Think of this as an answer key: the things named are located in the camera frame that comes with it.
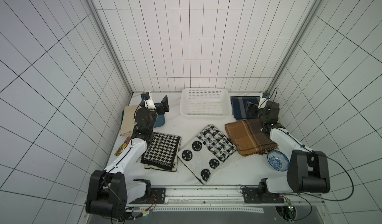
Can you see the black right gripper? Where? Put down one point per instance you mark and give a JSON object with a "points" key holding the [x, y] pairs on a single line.
{"points": [[258, 110]]}

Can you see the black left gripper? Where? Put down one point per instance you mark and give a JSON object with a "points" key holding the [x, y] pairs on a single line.
{"points": [[165, 103]]}

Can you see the navy striped scarf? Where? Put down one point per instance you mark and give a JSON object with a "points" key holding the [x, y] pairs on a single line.
{"points": [[239, 106]]}

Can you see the brown plaid scarf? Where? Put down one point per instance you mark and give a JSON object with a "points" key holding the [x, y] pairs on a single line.
{"points": [[248, 138]]}

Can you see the black white houndstooth scarf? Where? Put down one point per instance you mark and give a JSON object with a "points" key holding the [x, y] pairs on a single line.
{"points": [[162, 152]]}

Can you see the smiley face knit scarf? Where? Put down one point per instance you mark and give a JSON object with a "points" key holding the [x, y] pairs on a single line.
{"points": [[206, 153]]}

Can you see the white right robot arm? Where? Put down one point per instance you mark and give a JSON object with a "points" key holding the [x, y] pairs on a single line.
{"points": [[307, 170]]}

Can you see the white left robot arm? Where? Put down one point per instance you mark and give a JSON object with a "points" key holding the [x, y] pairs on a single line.
{"points": [[108, 193]]}

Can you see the white plastic basket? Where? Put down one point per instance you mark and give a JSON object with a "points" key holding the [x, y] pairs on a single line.
{"points": [[198, 103]]}

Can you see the teal plastic tray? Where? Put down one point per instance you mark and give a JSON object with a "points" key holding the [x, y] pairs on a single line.
{"points": [[159, 118]]}

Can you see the green snack packet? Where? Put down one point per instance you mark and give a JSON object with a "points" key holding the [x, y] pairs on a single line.
{"points": [[123, 146]]}

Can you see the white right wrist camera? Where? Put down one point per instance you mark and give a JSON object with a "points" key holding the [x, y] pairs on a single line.
{"points": [[263, 100]]}

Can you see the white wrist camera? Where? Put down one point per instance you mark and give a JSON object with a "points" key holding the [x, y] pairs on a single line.
{"points": [[263, 100], [147, 101]]}

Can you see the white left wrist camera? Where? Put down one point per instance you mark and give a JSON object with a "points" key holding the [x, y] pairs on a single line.
{"points": [[147, 101]]}

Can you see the metal base rail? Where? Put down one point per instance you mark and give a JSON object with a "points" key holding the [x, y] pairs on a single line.
{"points": [[223, 199]]}

